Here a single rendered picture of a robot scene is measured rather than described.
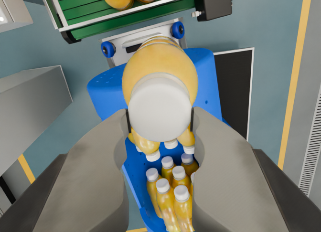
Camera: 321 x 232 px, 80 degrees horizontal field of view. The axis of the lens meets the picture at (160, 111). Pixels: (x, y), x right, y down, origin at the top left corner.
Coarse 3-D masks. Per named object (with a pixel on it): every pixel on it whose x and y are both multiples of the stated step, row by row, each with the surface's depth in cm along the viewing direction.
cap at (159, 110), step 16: (160, 80) 11; (144, 96) 11; (160, 96) 11; (176, 96) 11; (128, 112) 11; (144, 112) 11; (160, 112) 11; (176, 112) 11; (144, 128) 12; (160, 128) 12; (176, 128) 12
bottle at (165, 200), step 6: (156, 192) 59; (162, 192) 57; (168, 192) 57; (156, 198) 59; (162, 198) 56; (168, 198) 56; (162, 204) 57; (168, 204) 57; (162, 210) 58; (168, 210) 57; (162, 216) 60; (168, 216) 58; (174, 216) 59; (168, 222) 60; (174, 222) 60; (168, 228) 62; (174, 228) 61
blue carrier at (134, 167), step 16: (192, 48) 48; (208, 64) 35; (96, 80) 41; (112, 80) 37; (208, 80) 36; (96, 96) 36; (112, 96) 33; (208, 96) 36; (112, 112) 35; (208, 112) 37; (128, 144) 58; (160, 144) 68; (128, 160) 57; (144, 160) 65; (160, 160) 70; (176, 160) 72; (128, 176) 53; (144, 176) 65; (144, 192) 65; (144, 208) 58; (160, 224) 74
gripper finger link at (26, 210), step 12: (60, 156) 8; (48, 168) 8; (60, 168) 8; (36, 180) 7; (48, 180) 7; (24, 192) 7; (36, 192) 7; (48, 192) 7; (12, 204) 6; (24, 204) 6; (36, 204) 6; (12, 216) 6; (24, 216) 6; (36, 216) 6; (0, 228) 6; (12, 228) 6; (24, 228) 6
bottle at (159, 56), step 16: (144, 48) 16; (160, 48) 15; (176, 48) 16; (128, 64) 15; (144, 64) 14; (160, 64) 13; (176, 64) 14; (192, 64) 16; (128, 80) 14; (144, 80) 13; (176, 80) 13; (192, 80) 14; (128, 96) 14; (192, 96) 14
